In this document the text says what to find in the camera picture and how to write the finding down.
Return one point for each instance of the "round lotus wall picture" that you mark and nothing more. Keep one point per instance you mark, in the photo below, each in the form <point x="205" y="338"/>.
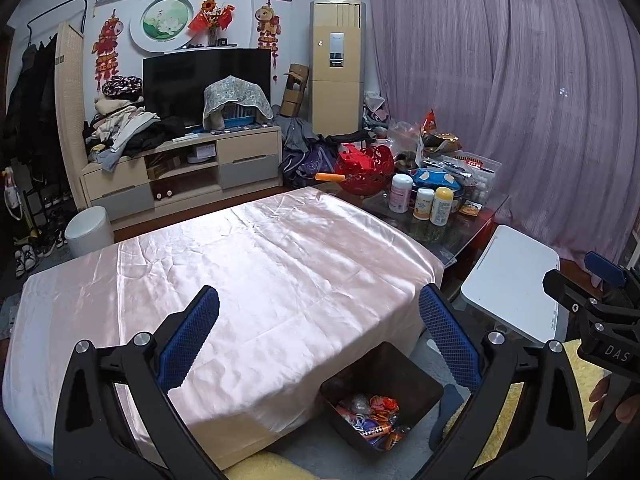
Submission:
<point x="162" y="22"/>

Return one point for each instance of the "white-capped yellow label bottle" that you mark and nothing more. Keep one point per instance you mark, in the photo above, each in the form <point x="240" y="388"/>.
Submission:
<point x="424" y="205"/>

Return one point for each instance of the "shoe rack with shoes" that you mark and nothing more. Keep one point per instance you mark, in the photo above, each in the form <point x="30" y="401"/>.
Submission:
<point x="45" y="220"/>

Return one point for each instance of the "yellow-capped white bottle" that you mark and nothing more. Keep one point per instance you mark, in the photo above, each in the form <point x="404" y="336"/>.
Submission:
<point x="441" y="207"/>

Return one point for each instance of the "white round bin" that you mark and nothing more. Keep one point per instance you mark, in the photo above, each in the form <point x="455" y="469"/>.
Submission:
<point x="90" y="232"/>

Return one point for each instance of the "white bottle pink label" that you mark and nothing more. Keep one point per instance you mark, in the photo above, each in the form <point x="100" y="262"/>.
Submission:
<point x="401" y="195"/>

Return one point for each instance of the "small orange packet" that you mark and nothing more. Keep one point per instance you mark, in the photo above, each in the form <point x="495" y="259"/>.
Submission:
<point x="471" y="208"/>

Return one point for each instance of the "heap of snack bags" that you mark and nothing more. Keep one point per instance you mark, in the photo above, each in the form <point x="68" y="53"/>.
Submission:
<point x="430" y="140"/>

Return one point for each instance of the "purple fabric bag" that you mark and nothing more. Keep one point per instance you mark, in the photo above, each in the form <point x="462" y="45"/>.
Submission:
<point x="310" y="165"/>

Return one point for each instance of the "blue pet cage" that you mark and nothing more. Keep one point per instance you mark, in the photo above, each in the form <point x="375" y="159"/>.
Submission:
<point x="240" y="120"/>

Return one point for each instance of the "patterned grey cloth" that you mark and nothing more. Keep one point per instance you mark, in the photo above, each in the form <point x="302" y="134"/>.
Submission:
<point x="235" y="90"/>

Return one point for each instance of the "white round device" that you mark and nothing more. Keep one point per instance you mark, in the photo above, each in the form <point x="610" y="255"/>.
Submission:
<point x="194" y="159"/>

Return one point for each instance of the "cardboard box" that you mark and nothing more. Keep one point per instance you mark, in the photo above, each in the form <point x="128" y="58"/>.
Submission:
<point x="295" y="90"/>

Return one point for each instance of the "grey clothes heap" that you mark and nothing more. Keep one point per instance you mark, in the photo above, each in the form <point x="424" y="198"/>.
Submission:
<point x="297" y="135"/>

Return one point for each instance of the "red plastic toy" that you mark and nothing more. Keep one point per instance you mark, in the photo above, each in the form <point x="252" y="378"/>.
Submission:
<point x="352" y="157"/>

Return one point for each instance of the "white bag black trim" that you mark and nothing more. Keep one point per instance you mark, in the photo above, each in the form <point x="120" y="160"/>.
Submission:
<point x="350" y="136"/>

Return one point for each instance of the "red flag bouquet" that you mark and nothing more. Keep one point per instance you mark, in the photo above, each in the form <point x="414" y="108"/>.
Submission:
<point x="210" y="17"/>

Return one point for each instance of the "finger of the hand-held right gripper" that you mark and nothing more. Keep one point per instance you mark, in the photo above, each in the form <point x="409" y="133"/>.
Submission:
<point x="605" y="270"/>
<point x="562" y="285"/>

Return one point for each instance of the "orange foam stick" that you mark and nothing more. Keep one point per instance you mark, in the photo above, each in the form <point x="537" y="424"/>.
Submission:
<point x="330" y="177"/>

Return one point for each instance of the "pink satin tablecloth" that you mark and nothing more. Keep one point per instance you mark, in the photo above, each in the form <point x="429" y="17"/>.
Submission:
<point x="250" y="270"/>

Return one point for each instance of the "beige standing air conditioner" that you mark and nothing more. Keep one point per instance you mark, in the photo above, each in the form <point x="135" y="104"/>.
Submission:
<point x="335" y="95"/>

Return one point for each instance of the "white plastic stool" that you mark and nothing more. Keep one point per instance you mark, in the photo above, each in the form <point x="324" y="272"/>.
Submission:
<point x="510" y="275"/>

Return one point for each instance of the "beige TV cabinet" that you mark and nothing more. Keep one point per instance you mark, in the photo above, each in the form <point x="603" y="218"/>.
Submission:
<point x="245" y="147"/>

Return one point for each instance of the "dark brown trash bin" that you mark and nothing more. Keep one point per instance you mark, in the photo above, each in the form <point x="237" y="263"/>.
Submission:
<point x="390" y="370"/>

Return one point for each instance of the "heap of light clothes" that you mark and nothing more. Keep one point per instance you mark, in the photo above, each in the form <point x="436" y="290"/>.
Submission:
<point x="375" y="112"/>

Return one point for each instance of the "person's right hand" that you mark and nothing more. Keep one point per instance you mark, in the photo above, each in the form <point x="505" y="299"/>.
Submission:
<point x="600" y="400"/>

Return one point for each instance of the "pile of clothes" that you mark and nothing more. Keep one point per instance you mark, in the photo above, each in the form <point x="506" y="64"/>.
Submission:
<point x="130" y="130"/>

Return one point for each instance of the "white labelled box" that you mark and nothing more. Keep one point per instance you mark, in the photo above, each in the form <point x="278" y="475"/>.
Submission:
<point x="205" y="150"/>

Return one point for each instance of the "blue oval tin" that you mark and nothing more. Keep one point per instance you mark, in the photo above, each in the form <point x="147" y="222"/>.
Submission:
<point x="440" y="177"/>

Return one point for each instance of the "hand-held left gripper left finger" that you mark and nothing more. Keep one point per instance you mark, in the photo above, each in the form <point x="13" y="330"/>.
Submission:
<point x="187" y="345"/>

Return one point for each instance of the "red gold hanging ornament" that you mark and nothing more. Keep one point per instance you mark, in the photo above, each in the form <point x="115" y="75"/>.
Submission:
<point x="267" y="25"/>

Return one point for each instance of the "dark coats on rack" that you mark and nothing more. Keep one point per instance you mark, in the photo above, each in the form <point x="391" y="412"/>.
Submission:
<point x="30" y="100"/>

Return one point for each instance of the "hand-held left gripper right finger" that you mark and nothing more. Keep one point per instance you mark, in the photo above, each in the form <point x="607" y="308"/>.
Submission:
<point x="450" y="340"/>

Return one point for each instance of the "red openwork basket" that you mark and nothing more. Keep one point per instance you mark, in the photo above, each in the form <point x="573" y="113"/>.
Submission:
<point x="370" y="180"/>

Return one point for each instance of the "black flat television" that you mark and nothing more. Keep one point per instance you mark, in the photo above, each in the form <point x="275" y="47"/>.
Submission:
<point x="200" y="75"/>

